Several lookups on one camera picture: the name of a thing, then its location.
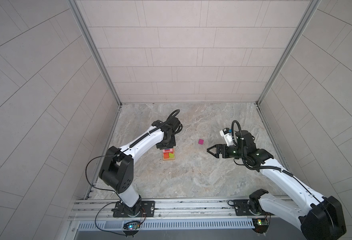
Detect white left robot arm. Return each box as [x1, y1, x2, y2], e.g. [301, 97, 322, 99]
[99, 117, 182, 216]

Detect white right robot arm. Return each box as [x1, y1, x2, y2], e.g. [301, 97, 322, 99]
[213, 128, 347, 240]

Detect right circuit board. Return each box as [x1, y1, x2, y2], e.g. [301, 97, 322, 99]
[252, 218, 269, 228]

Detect circuit board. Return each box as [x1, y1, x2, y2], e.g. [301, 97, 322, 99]
[252, 218, 269, 228]
[123, 221, 141, 231]

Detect left circuit board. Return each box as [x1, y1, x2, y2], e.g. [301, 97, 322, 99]
[123, 221, 141, 231]

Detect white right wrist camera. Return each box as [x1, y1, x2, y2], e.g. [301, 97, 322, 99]
[219, 128, 234, 147]

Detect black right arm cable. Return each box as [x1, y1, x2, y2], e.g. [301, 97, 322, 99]
[231, 120, 335, 238]

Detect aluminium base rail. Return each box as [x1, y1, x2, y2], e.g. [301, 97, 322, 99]
[69, 197, 274, 235]

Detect aluminium corner post right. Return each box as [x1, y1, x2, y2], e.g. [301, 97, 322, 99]
[256, 0, 321, 106]

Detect aluminium corner post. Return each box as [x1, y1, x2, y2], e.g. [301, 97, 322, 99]
[256, 0, 321, 106]
[67, 0, 122, 106]

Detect aluminium corner post left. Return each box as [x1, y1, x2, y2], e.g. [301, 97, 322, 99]
[67, 0, 122, 106]

